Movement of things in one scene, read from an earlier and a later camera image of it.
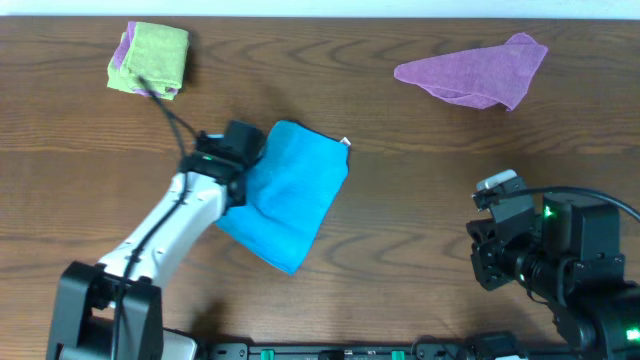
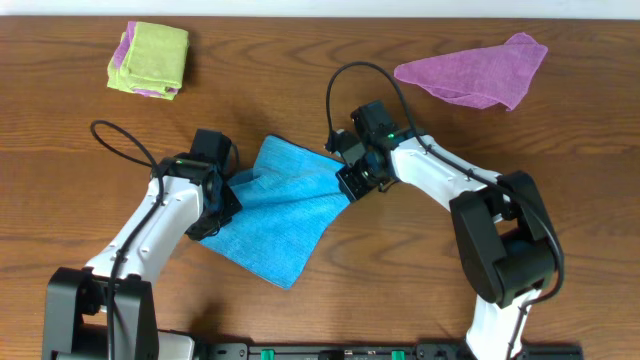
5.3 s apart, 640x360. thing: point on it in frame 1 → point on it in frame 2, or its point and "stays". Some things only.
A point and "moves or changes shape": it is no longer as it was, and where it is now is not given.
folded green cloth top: (158, 54) stays
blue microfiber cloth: (290, 189) moves or changes shape
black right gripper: (485, 249) → (345, 176)
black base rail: (383, 351) stays
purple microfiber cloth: (480, 77) stays
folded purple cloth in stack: (119, 56) stays
